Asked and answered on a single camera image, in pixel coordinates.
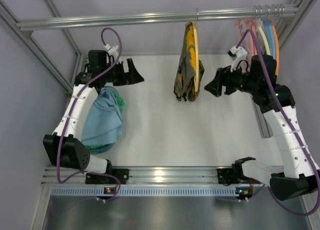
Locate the green tie-dye garment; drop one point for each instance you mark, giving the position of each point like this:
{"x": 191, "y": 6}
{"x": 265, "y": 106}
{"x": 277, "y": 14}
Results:
{"x": 120, "y": 101}

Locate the pink empty hanger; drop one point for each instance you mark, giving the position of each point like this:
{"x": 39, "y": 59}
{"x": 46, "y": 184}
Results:
{"x": 255, "y": 38}

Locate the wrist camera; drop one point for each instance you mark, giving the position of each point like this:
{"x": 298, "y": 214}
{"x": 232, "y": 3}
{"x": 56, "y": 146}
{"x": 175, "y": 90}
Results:
{"x": 238, "y": 55}
{"x": 112, "y": 50}

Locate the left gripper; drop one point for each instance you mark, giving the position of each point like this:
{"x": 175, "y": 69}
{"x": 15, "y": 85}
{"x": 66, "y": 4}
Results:
{"x": 125, "y": 73}

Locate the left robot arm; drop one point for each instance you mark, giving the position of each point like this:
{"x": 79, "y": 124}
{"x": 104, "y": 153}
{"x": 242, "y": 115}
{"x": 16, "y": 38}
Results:
{"x": 64, "y": 146}

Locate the teal plastic basket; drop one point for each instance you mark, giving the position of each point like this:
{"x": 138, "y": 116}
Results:
{"x": 105, "y": 147}

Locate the teal empty hanger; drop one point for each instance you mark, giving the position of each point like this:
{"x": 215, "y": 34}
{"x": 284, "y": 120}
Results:
{"x": 267, "y": 30}

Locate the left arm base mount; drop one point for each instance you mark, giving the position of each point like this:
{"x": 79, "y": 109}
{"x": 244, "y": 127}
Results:
{"x": 120, "y": 173}

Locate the metal hanging rail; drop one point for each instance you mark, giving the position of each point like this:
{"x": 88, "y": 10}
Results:
{"x": 259, "y": 11}

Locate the cream empty hanger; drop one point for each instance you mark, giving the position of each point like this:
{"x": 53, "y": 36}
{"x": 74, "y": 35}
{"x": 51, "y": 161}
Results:
{"x": 259, "y": 23}

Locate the camouflage yellow trousers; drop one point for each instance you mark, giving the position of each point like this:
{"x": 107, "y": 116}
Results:
{"x": 184, "y": 81}

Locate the light blue trousers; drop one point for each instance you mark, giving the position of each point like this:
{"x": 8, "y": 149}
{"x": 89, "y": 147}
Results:
{"x": 105, "y": 122}

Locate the aluminium frame right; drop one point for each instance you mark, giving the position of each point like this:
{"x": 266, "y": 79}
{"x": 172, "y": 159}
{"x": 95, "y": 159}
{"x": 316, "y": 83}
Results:
{"x": 285, "y": 27}

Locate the aluminium frame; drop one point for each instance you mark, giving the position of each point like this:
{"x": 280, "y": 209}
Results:
{"x": 56, "y": 50}
{"x": 285, "y": 27}

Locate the coloured spiral hanger rack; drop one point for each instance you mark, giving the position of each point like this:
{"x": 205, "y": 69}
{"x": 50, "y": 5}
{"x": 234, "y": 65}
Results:
{"x": 240, "y": 26}

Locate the slotted cable duct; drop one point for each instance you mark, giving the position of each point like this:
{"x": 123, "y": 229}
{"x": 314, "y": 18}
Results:
{"x": 126, "y": 191}

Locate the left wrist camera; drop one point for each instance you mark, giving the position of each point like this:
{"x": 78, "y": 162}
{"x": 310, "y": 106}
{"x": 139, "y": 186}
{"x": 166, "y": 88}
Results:
{"x": 112, "y": 50}

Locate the pink clothes hanger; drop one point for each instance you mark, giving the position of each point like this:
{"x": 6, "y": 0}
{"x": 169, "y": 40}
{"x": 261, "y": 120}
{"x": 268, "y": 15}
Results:
{"x": 249, "y": 59}

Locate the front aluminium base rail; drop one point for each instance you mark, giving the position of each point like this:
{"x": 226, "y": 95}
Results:
{"x": 154, "y": 176}

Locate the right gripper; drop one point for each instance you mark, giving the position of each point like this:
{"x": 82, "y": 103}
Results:
{"x": 223, "y": 81}

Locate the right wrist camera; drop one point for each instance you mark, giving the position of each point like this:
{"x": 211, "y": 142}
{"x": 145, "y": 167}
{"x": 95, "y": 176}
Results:
{"x": 238, "y": 55}

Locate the orange empty hanger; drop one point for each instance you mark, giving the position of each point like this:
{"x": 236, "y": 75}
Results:
{"x": 277, "y": 50}

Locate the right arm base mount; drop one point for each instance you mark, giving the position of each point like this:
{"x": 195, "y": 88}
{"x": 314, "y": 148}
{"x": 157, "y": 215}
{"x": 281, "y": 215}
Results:
{"x": 227, "y": 176}

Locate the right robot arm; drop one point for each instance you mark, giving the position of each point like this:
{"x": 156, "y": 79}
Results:
{"x": 299, "y": 173}

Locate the aluminium frame left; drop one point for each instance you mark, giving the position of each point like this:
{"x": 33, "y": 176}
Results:
{"x": 56, "y": 50}

